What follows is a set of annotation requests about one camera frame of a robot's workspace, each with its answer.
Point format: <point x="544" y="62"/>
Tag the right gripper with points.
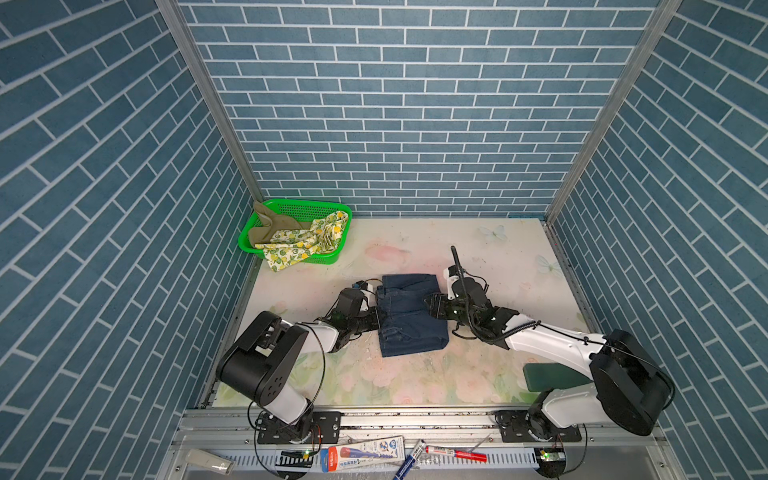
<point x="438" y="304"/>

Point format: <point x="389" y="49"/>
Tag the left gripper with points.
<point x="374" y="321"/>

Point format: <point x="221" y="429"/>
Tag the dark blue denim skirt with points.
<point x="406" y="326"/>

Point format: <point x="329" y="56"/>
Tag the yellow lemon print skirt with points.
<point x="290" y="247"/>

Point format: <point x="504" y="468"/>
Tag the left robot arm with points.
<point x="261" y="359"/>

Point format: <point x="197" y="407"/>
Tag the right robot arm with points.
<point x="625" y="385"/>

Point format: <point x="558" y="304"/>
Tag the dark green pad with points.
<point x="541" y="377"/>

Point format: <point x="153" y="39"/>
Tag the green plastic basket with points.
<point x="301" y="210"/>

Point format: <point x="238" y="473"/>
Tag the olive khaki skirt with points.
<point x="271" y="222"/>

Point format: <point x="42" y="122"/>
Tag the toothpaste box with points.
<point x="362" y="454"/>

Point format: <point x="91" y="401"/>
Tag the blue marker pen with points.
<point x="411" y="460"/>

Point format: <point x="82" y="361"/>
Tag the white plastic cup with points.
<point x="210" y="461"/>

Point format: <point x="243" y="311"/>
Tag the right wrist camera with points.
<point x="451" y="277"/>

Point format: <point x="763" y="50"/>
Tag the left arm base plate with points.
<point x="318" y="427"/>

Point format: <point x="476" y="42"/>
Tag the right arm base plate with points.
<point x="520" y="426"/>

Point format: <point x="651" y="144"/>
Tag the red handled screwdriver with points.
<point x="458" y="454"/>

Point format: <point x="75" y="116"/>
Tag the aluminium rail frame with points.
<point x="606" y="451"/>

